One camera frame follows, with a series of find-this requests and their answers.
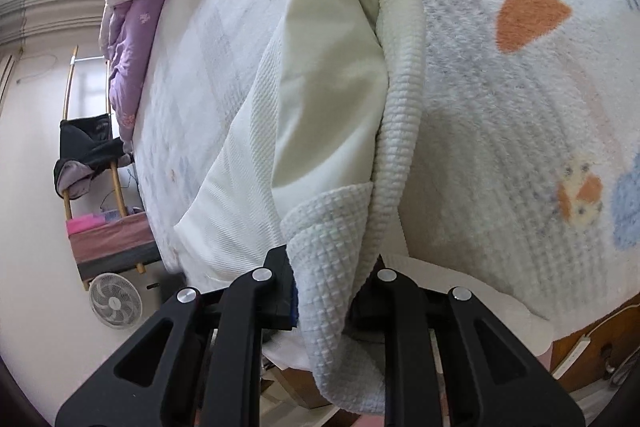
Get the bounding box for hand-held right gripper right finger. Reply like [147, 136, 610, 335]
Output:
[349, 256, 584, 427]

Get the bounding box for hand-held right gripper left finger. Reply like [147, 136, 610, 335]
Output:
[55, 246, 300, 427]

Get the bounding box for cream knitted garment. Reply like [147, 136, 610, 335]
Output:
[172, 0, 428, 410]

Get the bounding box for dark clothes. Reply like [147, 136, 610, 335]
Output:
[54, 114, 134, 200]

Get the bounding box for cream bed sheet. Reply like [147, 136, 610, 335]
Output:
[260, 254, 556, 370]

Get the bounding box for white floor fan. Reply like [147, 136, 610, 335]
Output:
[89, 273, 144, 331]

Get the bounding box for bench with brown cloth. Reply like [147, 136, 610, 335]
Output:
[67, 211, 162, 292]

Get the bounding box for white power strip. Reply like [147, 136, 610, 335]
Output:
[551, 338, 589, 379]

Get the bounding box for white printed fleece blanket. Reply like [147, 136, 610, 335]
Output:
[132, 0, 640, 338]

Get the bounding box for wooden ladder rack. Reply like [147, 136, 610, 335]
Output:
[61, 47, 129, 222]

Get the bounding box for pink box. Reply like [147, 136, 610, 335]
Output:
[66, 215, 107, 236]

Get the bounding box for pink and purple floral quilt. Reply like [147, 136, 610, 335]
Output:
[99, 0, 236, 142]

